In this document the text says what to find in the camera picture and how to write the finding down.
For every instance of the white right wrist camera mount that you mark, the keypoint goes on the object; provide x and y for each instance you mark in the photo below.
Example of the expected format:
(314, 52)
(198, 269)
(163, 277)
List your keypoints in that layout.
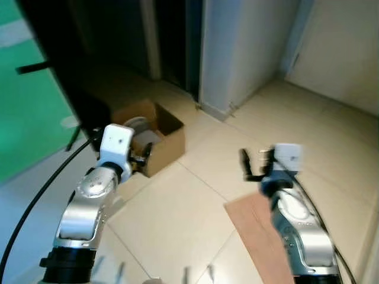
(288, 157)

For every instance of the round silver object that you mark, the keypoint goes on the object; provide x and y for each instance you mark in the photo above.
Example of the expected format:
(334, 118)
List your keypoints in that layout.
(142, 131)

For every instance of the brown cardboard box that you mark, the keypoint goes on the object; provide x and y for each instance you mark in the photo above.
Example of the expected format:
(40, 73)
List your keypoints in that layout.
(169, 139)

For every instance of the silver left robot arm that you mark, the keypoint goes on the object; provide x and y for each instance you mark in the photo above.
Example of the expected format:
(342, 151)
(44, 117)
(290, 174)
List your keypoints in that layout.
(83, 207)

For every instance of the brown flat floor sheet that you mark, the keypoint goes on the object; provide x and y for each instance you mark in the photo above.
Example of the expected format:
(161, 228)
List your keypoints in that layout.
(254, 231)

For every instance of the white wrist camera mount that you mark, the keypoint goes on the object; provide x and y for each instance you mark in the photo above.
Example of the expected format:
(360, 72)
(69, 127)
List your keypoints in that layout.
(115, 142)
(288, 157)

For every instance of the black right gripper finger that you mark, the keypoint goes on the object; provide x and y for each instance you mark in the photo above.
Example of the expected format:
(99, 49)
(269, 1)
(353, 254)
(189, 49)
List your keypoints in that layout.
(245, 163)

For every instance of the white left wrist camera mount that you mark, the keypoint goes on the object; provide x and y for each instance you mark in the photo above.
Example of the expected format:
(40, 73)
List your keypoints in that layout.
(115, 142)

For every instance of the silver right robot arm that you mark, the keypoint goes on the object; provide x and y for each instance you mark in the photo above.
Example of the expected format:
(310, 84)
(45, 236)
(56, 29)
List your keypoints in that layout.
(302, 231)

